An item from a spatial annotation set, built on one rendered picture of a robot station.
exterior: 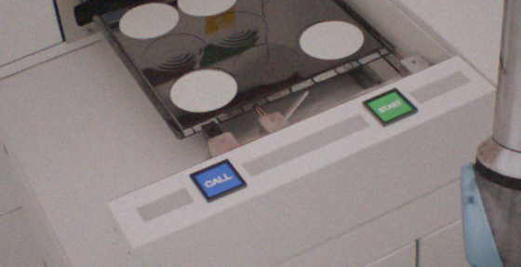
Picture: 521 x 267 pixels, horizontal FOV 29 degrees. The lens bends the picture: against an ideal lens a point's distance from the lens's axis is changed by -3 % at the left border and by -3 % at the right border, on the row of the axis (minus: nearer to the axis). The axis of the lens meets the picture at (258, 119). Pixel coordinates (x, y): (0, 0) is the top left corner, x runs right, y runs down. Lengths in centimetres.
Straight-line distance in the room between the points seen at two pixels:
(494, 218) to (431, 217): 48
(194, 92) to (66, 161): 23
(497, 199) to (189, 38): 76
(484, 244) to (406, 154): 37
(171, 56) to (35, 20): 27
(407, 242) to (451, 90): 25
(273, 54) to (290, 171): 34
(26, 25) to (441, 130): 75
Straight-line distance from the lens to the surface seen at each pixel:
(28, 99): 178
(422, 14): 159
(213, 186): 133
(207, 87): 158
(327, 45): 164
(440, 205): 154
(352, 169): 138
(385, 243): 152
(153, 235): 129
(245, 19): 172
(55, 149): 166
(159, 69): 164
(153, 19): 175
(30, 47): 182
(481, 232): 108
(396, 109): 142
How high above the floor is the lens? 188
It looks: 41 degrees down
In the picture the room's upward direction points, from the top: 7 degrees counter-clockwise
